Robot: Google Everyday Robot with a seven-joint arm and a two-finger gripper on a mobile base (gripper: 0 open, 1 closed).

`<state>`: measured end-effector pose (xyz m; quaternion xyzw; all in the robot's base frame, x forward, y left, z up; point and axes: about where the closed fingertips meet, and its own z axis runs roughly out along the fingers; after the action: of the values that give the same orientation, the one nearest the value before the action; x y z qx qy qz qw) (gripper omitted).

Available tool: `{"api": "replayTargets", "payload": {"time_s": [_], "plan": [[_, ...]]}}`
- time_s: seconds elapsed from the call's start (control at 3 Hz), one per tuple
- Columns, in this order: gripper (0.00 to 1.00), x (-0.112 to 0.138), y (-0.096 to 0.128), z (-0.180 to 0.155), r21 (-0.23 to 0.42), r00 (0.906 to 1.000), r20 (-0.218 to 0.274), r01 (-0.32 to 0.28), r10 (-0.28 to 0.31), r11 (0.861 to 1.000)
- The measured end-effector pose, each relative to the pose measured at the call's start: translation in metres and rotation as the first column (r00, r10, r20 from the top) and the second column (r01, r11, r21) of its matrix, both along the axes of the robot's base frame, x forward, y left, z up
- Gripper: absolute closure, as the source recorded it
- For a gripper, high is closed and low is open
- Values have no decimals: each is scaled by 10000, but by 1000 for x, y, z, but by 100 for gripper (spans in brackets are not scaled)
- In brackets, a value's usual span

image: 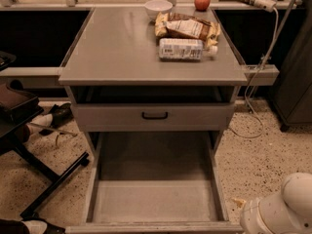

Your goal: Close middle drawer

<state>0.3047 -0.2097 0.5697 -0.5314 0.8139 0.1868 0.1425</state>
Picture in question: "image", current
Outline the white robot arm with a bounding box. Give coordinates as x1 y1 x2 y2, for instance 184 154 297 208
233 173 312 234

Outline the brown chair seat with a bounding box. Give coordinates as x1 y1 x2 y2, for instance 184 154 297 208
0 81 43 141

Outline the white power cable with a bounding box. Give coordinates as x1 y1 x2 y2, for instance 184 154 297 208
229 7 281 139

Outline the grey drawer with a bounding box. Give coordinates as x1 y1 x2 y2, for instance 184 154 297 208
72 103 234 132
66 132 243 234

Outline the white bowl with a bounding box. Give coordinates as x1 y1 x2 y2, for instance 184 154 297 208
144 0 173 20

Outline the near foot with sock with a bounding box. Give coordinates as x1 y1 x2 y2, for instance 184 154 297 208
0 219 65 234

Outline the black shoe with sock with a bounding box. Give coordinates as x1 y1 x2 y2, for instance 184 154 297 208
26 102 73 136

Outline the white plastic bottle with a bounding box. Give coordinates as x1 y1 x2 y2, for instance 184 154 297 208
159 38 218 61

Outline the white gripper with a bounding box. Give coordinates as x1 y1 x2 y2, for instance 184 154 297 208
232 198 259 234

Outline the dark grey side cabinet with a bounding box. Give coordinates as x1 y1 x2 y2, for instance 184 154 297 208
269 5 312 132

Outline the brown chip bag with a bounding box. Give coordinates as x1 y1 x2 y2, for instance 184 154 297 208
155 13 220 49

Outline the red apple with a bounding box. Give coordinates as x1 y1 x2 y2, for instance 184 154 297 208
194 0 211 11

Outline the black chair base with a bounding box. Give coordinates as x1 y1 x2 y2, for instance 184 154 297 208
6 134 89 218

